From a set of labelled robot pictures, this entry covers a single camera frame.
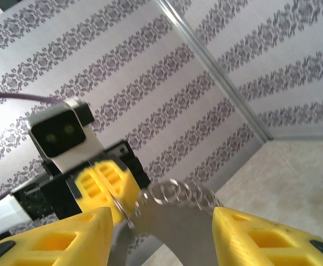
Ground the metal band with split rings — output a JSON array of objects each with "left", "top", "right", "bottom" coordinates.
[{"left": 112, "top": 178, "right": 224, "bottom": 266}]

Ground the purple cable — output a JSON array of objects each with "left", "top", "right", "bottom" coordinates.
[{"left": 0, "top": 93, "right": 67, "bottom": 208}]

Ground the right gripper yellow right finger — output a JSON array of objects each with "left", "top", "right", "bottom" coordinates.
[{"left": 212, "top": 206, "right": 323, "bottom": 266}]

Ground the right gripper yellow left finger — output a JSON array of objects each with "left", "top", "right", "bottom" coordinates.
[{"left": 0, "top": 206, "right": 114, "bottom": 266}]

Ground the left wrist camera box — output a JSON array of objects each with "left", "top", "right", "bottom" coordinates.
[{"left": 28, "top": 99, "right": 107, "bottom": 175}]

